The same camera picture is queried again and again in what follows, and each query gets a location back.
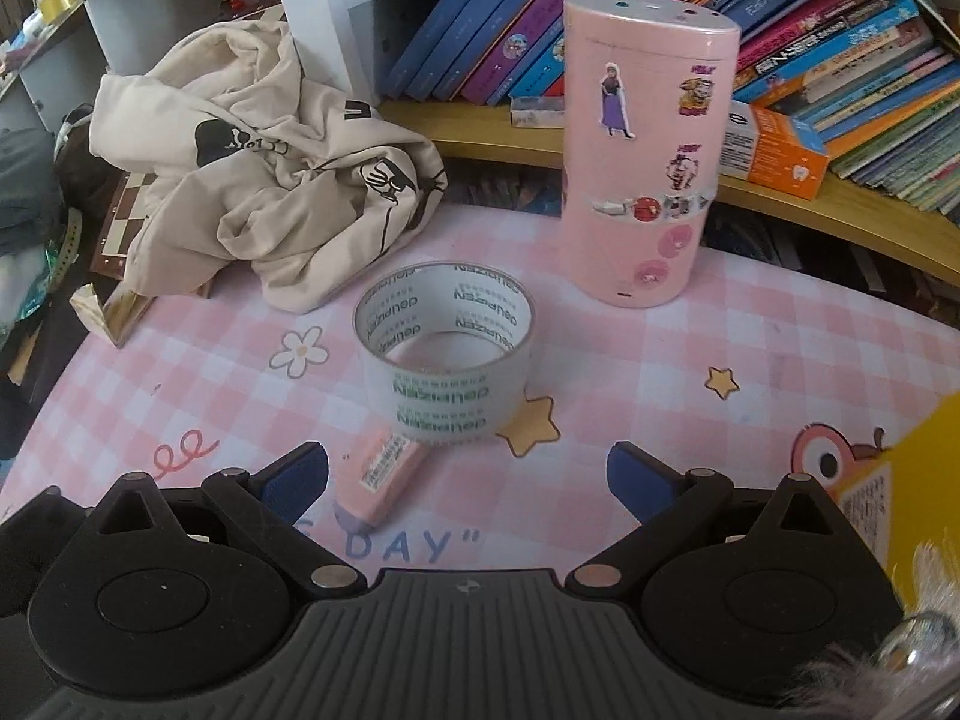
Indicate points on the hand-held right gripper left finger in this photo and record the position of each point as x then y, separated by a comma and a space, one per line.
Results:
296, 476

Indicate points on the pink checked desktop mat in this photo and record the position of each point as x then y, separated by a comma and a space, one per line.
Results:
637, 390

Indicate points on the dark brown bag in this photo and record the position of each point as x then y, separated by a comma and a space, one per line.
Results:
86, 165

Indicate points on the grey folded clothes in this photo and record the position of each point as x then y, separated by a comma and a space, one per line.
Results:
30, 187

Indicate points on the yellow cardboard box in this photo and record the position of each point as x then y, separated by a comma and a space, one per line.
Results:
930, 480

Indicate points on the white wooden bookshelf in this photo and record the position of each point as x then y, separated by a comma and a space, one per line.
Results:
322, 15

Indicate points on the clear tape roll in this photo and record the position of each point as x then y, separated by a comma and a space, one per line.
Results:
442, 405

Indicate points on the beige crumpled cloth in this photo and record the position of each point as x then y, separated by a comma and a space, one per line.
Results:
247, 165

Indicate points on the wooden chessboard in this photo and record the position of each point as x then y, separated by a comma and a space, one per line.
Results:
127, 221

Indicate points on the grey fur pompom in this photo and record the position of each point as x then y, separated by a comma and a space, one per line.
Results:
847, 679

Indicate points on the pink cylinder container with stickers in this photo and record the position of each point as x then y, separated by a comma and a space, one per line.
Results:
637, 165

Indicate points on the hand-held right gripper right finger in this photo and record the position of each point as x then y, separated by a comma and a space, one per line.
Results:
641, 480

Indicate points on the orange white carton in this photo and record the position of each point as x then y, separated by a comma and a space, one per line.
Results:
780, 150

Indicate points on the pink eraser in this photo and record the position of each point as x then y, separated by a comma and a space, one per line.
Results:
379, 480

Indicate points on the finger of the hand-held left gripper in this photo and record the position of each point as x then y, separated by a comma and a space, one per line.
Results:
30, 540

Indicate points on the small white flat box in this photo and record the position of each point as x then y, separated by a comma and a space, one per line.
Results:
536, 111

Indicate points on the iridescent plastic wrap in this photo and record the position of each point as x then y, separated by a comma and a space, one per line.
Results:
26, 285

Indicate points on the white side shelf with trinkets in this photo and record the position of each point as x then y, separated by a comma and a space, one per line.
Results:
112, 7

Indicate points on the row of colourful books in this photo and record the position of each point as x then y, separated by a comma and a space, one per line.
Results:
787, 15

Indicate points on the cream paper box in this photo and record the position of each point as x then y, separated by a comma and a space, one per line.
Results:
112, 315

